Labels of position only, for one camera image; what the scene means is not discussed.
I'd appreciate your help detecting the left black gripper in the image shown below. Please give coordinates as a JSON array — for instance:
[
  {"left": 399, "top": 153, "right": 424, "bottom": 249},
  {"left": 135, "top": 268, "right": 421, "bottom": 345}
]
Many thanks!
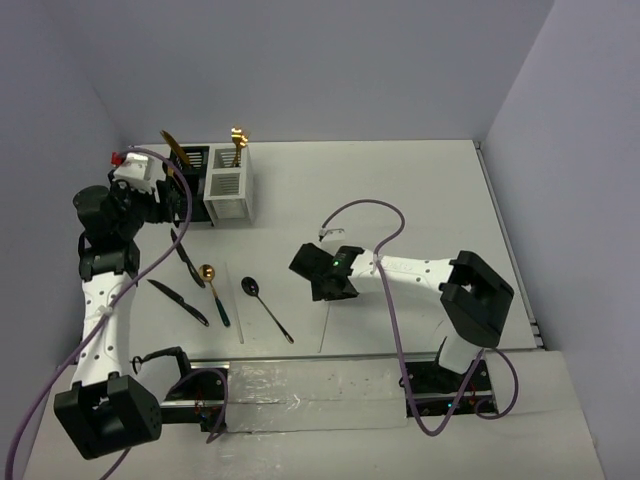
[{"left": 107, "top": 170, "right": 177, "bottom": 239}]

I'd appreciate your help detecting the gold knife green handle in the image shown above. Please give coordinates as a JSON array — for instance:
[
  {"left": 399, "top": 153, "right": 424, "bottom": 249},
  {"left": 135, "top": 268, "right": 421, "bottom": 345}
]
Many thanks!
[{"left": 160, "top": 130, "right": 191, "bottom": 166}]

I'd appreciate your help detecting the black spoon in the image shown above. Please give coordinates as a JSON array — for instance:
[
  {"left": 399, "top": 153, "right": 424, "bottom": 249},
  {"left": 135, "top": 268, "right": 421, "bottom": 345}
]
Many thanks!
[{"left": 241, "top": 276, "right": 295, "bottom": 344}]

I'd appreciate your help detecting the gold fork green handle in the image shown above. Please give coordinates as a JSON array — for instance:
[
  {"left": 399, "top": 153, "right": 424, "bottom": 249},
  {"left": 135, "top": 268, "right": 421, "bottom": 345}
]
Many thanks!
[
  {"left": 234, "top": 130, "right": 250, "bottom": 167},
  {"left": 231, "top": 126, "right": 245, "bottom": 168}
]

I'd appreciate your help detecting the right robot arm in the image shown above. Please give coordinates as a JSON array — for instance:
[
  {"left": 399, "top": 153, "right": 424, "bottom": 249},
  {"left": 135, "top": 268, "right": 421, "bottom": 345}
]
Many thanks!
[{"left": 289, "top": 243, "right": 514, "bottom": 391}]

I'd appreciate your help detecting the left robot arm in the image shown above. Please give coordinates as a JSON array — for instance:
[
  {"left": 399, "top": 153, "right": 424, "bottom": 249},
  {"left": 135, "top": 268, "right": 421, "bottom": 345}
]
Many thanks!
[{"left": 54, "top": 178, "right": 180, "bottom": 460}]

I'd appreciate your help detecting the black knife upper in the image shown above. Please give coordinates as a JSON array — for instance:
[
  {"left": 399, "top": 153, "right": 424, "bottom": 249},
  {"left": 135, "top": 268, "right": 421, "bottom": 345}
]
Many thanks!
[{"left": 170, "top": 229, "right": 206, "bottom": 289}]

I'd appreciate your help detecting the black knife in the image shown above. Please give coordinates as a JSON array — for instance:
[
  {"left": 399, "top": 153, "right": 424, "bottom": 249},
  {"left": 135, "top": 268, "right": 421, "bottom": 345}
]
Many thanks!
[
  {"left": 147, "top": 279, "right": 210, "bottom": 327},
  {"left": 170, "top": 229, "right": 206, "bottom": 289}
]

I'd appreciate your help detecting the black utensil caddy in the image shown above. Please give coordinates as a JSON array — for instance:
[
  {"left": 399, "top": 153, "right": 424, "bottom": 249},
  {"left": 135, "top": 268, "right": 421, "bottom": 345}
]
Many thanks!
[{"left": 169, "top": 145, "right": 212, "bottom": 225}]

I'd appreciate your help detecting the white utensil caddy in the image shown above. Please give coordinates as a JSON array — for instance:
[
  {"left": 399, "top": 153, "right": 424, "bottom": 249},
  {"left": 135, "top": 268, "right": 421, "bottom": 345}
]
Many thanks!
[{"left": 203, "top": 147, "right": 254, "bottom": 225}]

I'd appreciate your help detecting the black knife lower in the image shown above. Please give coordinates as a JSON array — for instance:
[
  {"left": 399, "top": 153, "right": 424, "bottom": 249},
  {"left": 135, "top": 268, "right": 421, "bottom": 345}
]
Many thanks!
[{"left": 147, "top": 279, "right": 210, "bottom": 327}]

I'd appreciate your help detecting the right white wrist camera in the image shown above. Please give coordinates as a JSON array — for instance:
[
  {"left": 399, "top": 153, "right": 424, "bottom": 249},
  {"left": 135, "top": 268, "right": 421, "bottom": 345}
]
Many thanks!
[{"left": 318, "top": 228, "right": 346, "bottom": 243}]

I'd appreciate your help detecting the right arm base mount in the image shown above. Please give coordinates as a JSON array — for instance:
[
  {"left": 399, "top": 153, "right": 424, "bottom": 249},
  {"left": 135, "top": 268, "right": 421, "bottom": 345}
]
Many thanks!
[{"left": 406, "top": 359, "right": 498, "bottom": 417}]

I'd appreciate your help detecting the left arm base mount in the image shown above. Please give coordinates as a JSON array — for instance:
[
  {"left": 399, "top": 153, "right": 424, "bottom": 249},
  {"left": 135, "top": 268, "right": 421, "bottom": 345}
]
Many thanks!
[{"left": 160, "top": 368, "right": 228, "bottom": 435}]

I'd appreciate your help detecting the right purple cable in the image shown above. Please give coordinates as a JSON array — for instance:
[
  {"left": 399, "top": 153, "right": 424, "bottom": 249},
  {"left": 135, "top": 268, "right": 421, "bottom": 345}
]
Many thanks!
[{"left": 322, "top": 199, "right": 519, "bottom": 437}]

